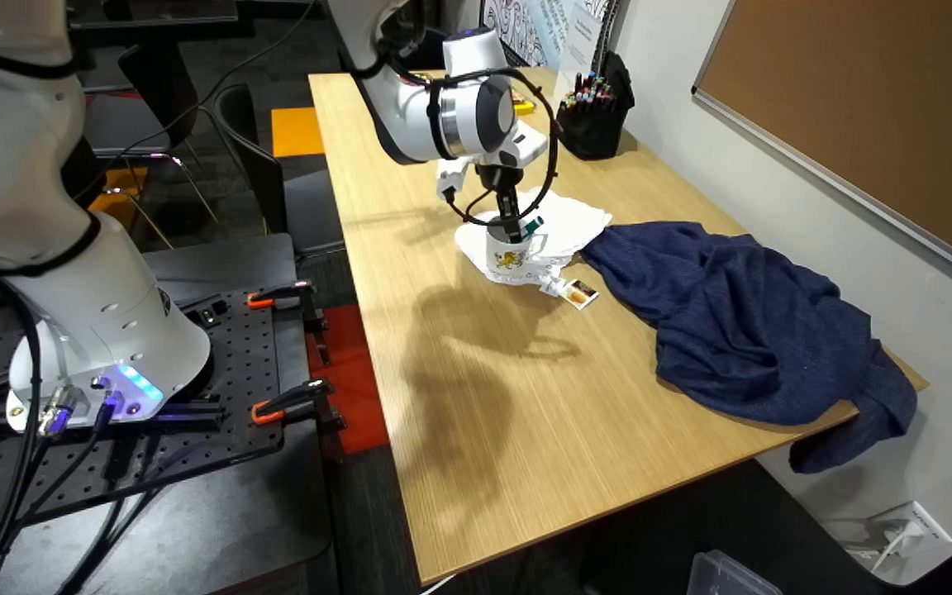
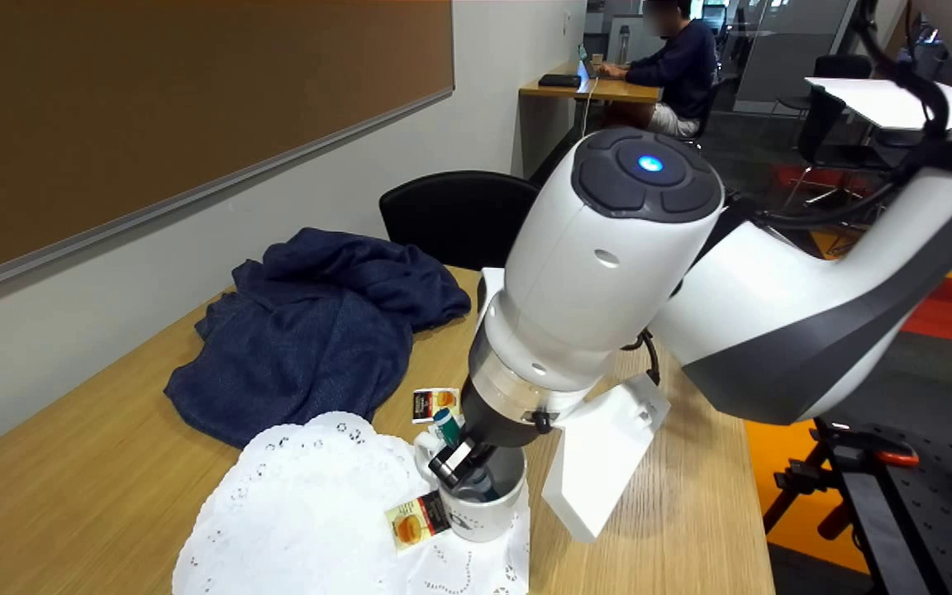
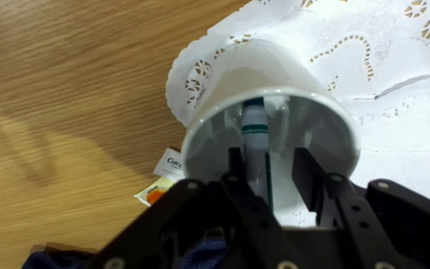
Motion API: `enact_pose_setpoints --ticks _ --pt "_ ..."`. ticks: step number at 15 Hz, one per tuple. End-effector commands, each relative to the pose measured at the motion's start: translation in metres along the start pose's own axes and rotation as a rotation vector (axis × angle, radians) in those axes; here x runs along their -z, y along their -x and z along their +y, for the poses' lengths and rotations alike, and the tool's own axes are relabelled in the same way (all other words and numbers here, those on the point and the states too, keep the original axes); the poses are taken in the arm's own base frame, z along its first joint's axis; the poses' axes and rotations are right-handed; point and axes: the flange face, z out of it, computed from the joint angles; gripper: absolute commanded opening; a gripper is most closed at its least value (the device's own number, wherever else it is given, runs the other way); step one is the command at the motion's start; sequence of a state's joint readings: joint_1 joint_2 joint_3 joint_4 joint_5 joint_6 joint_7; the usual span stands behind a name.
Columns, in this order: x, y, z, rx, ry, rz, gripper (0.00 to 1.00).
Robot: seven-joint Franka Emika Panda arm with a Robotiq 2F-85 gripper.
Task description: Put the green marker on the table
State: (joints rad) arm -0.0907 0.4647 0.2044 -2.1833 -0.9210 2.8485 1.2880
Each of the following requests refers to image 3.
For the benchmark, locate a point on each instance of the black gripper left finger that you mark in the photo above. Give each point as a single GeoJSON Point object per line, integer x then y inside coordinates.
{"type": "Point", "coordinates": [253, 219]}

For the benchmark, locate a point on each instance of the white cup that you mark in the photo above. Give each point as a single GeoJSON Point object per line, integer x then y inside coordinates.
{"type": "Point", "coordinates": [259, 68]}

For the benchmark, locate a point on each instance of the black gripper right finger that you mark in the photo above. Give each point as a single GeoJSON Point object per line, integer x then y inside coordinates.
{"type": "Point", "coordinates": [319, 195]}

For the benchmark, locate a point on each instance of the green marker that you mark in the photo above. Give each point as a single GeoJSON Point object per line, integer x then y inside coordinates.
{"type": "Point", "coordinates": [253, 135]}

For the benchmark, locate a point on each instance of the white paper doily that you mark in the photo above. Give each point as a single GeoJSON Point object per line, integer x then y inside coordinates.
{"type": "Point", "coordinates": [403, 125]}

